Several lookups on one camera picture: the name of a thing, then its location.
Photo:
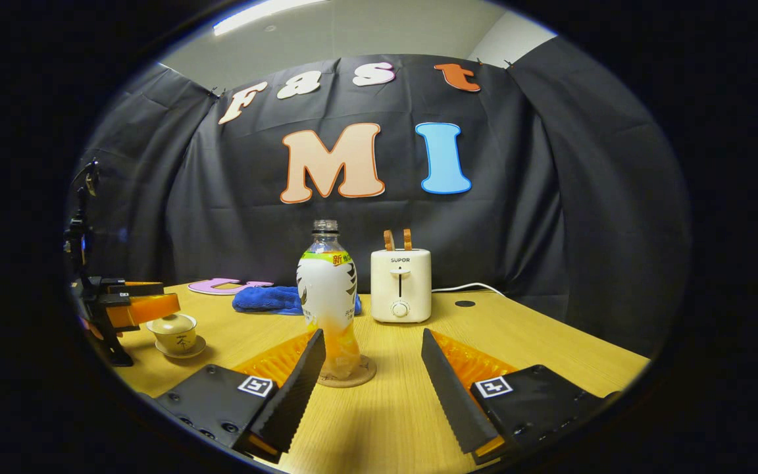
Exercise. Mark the toast bread slice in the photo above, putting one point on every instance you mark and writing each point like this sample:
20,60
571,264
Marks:
408,239
389,240

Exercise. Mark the round cork coaster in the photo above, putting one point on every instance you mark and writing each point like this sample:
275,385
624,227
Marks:
366,372

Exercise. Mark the pink foam cutout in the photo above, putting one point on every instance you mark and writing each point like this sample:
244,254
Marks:
211,287

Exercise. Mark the blue towel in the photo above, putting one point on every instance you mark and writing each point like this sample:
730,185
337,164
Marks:
264,299

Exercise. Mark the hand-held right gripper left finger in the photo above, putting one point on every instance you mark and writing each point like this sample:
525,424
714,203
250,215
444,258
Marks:
297,388

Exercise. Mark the white teacup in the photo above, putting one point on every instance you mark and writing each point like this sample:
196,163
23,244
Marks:
176,343

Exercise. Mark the clear water bottle white label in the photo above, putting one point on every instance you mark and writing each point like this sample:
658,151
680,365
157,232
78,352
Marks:
328,289

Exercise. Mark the white saucer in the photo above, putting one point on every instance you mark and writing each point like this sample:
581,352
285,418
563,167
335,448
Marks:
200,347

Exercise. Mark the white toaster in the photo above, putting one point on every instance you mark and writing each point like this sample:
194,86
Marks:
401,283

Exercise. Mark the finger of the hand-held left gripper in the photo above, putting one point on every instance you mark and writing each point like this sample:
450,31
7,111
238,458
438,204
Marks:
135,289
149,308

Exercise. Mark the black backdrop cloth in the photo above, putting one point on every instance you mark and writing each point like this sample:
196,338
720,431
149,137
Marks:
537,197

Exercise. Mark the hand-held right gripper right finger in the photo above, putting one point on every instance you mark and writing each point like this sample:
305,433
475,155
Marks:
451,395

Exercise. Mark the white teacup lid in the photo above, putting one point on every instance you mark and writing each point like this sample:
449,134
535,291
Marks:
172,323

